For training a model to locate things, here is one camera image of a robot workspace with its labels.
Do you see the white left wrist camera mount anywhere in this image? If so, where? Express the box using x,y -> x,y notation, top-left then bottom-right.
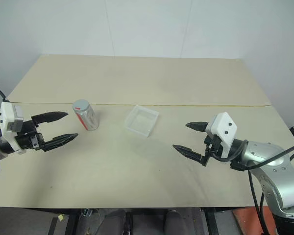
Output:
0,101 -> 27,155

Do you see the light blue plastic container lid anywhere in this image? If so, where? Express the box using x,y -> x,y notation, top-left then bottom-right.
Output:
72,99 -> 89,111

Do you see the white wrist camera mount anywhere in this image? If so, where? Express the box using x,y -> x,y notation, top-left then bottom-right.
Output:
205,112 -> 238,159
0,101 -> 27,155

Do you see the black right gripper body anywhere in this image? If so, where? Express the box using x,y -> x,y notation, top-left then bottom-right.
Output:
203,134 -> 222,158

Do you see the clear plastic square container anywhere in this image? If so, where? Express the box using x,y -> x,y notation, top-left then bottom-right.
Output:
124,105 -> 160,137

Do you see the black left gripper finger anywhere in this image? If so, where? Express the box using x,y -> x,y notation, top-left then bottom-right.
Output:
31,111 -> 69,127
42,133 -> 79,153

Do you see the silver red soda can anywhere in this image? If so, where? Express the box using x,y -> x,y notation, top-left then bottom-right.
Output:
72,99 -> 99,131

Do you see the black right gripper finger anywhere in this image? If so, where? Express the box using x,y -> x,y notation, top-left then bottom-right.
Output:
172,144 -> 210,167
185,121 -> 209,133

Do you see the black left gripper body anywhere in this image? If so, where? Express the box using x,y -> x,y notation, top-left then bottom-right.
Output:
13,119 -> 46,151

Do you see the red floor mat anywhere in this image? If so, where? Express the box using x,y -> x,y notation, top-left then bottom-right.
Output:
232,207 -> 276,235

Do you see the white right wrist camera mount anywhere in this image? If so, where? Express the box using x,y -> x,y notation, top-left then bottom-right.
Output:
205,112 -> 238,159

